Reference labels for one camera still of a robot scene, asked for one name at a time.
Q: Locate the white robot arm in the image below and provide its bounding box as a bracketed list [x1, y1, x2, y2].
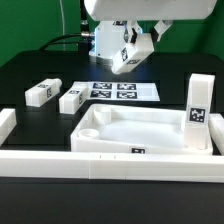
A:
[84, 0, 217, 70]

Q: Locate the white thin cable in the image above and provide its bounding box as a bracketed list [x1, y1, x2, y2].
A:
[59, 0, 66, 52]

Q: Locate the white front fence bar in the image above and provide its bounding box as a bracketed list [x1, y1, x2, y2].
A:
[0, 150, 224, 183]

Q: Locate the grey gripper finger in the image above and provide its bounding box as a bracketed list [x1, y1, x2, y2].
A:
[124, 20, 142, 44]
[151, 20, 173, 42]

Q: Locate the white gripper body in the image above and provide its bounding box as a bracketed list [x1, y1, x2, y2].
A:
[84, 0, 217, 21]

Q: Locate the white right fence block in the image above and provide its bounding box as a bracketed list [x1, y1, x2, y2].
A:
[209, 114, 224, 156]

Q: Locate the white desk top tray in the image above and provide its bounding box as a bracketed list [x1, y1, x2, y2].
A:
[70, 104, 213, 155]

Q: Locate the white left fence block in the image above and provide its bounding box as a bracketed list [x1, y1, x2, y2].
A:
[0, 108, 17, 146]

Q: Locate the black cable with connector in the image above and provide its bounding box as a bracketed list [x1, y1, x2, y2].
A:
[39, 0, 98, 52]

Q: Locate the white fence block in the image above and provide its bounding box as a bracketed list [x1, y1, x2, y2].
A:
[209, 114, 224, 156]
[0, 108, 17, 146]

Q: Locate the marker tag sheet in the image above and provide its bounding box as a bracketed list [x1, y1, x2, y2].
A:
[72, 81, 160, 102]

